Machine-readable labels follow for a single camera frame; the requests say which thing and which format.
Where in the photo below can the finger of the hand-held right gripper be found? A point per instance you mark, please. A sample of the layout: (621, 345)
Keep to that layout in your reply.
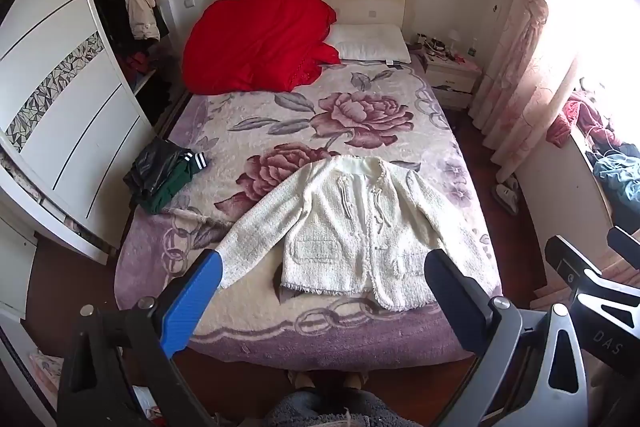
(626, 244)
(570, 259)

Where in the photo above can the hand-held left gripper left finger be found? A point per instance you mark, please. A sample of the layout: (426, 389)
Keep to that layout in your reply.
(195, 302)

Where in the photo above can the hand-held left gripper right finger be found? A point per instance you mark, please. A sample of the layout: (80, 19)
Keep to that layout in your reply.
(450, 297)

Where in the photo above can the white tweed jacket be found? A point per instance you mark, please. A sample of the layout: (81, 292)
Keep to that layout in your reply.
(350, 217)

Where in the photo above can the red clothes on wardrobe shelf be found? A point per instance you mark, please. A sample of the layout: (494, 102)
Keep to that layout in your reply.
(136, 66)

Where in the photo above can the blue cloth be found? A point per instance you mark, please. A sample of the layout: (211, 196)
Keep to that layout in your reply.
(617, 172)

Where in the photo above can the white shoes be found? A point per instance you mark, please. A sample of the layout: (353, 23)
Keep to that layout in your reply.
(507, 194)

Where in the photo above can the green garment with white stripes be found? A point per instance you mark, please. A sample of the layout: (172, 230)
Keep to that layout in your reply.
(172, 182)

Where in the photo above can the person's beige slipper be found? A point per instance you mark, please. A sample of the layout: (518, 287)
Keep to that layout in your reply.
(357, 381)
(301, 379)

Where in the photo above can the red cloth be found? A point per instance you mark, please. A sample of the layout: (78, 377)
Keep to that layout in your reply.
(575, 117)

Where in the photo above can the black folded garment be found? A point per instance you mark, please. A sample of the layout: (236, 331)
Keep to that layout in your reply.
(150, 164)

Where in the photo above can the person's grey fuzzy clothing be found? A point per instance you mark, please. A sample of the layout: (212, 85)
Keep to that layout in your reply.
(330, 409)

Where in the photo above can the floral fleece blanket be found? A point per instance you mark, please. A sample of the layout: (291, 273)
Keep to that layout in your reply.
(300, 117)

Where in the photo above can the white nightstand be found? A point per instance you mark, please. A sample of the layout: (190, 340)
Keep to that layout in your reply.
(450, 79)

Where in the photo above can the white wardrobe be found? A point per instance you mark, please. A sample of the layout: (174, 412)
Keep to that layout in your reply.
(75, 107)

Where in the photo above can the pink floral curtain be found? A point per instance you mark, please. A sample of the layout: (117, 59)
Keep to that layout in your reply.
(530, 32)

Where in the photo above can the pile of small nightstand items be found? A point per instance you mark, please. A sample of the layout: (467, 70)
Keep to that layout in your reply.
(440, 47)

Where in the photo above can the red quilt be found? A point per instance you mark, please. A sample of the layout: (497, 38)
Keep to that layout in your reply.
(250, 42)

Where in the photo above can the white pillow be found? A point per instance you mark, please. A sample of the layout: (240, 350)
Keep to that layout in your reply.
(367, 42)

